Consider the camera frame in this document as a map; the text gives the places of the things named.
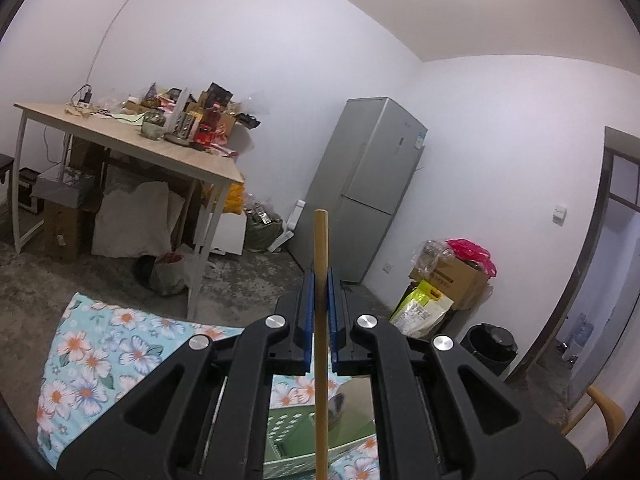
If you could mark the green perforated utensil holder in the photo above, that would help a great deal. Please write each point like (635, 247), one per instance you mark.
(290, 435)

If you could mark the black carton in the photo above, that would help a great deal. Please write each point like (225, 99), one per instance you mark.
(220, 94)

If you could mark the black trash bin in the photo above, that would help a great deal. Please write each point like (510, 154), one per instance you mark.
(487, 345)

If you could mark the floor bag with red contents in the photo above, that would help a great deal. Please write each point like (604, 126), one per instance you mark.
(170, 275)

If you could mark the black power adapter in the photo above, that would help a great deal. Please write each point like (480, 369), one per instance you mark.
(86, 96)

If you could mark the large brown cardboard box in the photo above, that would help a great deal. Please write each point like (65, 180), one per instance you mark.
(87, 155)

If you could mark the silver refrigerator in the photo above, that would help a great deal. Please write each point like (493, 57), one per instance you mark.
(365, 170)

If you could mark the yellow-green rice bag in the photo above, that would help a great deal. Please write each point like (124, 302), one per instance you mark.
(420, 310)

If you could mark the dark door frame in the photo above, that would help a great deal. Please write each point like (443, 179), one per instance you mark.
(609, 160)

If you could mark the white foam box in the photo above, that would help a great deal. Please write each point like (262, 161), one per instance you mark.
(230, 235)

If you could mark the rack of small bottles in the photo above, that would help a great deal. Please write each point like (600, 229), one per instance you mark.
(182, 127)

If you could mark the white-framed wooden desk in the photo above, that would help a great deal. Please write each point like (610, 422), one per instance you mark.
(150, 150)

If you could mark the open cardboard box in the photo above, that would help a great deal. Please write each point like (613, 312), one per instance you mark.
(450, 280)

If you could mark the black equipment case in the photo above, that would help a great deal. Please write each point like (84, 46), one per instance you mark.
(29, 192)

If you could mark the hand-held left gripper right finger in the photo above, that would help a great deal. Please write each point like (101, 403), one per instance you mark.
(333, 325)

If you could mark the patterned triangular bag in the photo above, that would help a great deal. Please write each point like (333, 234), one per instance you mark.
(151, 96)

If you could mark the white sack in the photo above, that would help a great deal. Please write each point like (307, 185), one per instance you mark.
(130, 225)

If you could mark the small brown cardboard box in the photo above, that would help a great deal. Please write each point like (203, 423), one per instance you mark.
(60, 230)

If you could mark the black tray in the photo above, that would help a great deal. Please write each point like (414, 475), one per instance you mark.
(250, 121)

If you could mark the floral blue cloth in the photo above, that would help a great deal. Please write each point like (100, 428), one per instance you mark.
(90, 360)

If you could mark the red-label cola bottle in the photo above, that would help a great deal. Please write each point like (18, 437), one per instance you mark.
(202, 139)

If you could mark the white plastic panel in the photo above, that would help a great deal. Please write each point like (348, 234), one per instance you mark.
(280, 242)

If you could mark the olive green bag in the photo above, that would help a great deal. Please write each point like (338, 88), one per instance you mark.
(260, 232)

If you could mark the red-cap bottle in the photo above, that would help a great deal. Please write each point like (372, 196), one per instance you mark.
(212, 117)

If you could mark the white upright board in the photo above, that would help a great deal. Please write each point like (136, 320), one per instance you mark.
(179, 110)

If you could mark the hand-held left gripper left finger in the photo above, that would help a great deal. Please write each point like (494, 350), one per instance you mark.
(309, 320)

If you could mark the cardboard box with clutter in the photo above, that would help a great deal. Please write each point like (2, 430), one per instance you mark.
(227, 125)

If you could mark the yellow plastic bag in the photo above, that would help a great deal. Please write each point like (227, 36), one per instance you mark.
(232, 200)

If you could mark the round glass jar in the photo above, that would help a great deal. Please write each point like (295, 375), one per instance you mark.
(154, 125)

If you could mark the white wall switch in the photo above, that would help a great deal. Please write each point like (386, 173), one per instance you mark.
(560, 213)

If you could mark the single wooden chopstick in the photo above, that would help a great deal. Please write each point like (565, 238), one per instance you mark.
(321, 240)

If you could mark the clear plastic bag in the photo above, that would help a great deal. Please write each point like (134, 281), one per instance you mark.
(430, 255)

